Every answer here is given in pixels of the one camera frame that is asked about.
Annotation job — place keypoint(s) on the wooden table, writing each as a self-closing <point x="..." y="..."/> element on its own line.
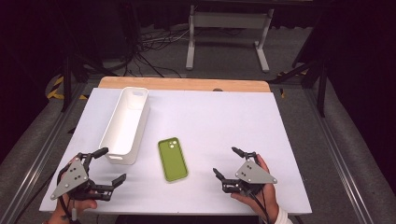
<point x="186" y="84"/>

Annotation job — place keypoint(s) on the white metal stand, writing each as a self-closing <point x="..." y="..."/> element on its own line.
<point x="230" y="20"/>

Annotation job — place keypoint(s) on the black stand legs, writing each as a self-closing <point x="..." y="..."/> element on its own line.
<point x="321" y="90"/>
<point x="66" y="81"/>

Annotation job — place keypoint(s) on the person's left hand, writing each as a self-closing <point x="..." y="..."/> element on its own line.
<point x="83" y="205"/>

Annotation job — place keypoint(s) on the yellow black floor tape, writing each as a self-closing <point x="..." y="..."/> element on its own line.
<point x="53" y="92"/>

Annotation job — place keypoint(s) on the white plastic storage bin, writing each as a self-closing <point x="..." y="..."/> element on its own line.
<point x="126" y="124"/>

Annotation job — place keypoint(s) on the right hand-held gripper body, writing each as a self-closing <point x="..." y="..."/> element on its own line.
<point x="253" y="174"/>

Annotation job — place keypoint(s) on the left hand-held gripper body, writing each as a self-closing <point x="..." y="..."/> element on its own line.
<point x="72" y="178"/>

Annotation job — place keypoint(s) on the green phone case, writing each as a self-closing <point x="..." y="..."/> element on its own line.
<point x="172" y="159"/>

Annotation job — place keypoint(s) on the person's right hand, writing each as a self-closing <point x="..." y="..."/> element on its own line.
<point x="268" y="196"/>

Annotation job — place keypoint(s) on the white board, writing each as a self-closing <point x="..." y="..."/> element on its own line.
<point x="218" y="130"/>

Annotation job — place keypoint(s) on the aluminium floor rail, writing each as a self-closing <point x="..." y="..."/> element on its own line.
<point x="40" y="155"/>
<point x="339" y="155"/>

